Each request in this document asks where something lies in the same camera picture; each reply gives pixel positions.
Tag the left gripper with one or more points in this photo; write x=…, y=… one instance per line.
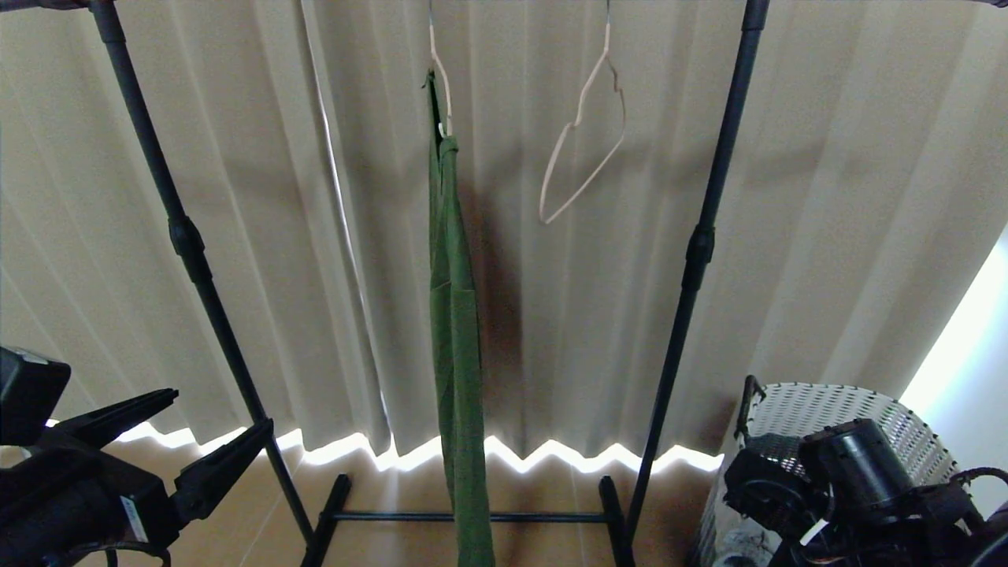
x=79, y=504

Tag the green long-sleeved shirt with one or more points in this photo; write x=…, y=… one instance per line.
x=461, y=354

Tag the pink clothes hanger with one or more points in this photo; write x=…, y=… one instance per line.
x=432, y=43
x=584, y=185

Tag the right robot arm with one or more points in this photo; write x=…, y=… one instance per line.
x=858, y=465

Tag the black clothes rack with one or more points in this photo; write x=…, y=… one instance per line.
x=193, y=244

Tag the white laundry basket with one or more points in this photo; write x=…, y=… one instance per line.
x=866, y=409

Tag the beige curtain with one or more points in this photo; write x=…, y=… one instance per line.
x=827, y=197

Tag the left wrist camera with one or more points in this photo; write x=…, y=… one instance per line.
x=31, y=394

